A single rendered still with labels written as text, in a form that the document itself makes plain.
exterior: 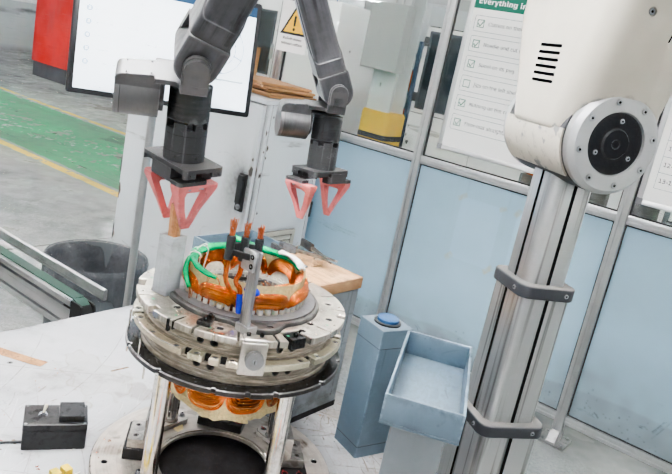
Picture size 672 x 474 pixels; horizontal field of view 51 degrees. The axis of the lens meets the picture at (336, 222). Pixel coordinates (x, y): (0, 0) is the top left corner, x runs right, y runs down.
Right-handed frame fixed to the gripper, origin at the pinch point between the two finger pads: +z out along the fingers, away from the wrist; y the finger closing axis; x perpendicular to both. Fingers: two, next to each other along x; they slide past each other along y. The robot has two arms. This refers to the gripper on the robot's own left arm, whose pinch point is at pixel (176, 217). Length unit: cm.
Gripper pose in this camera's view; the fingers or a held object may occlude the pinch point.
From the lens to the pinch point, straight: 102.6
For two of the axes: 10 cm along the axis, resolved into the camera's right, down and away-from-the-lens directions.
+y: 7.1, 3.8, -6.0
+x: 6.8, -1.4, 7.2
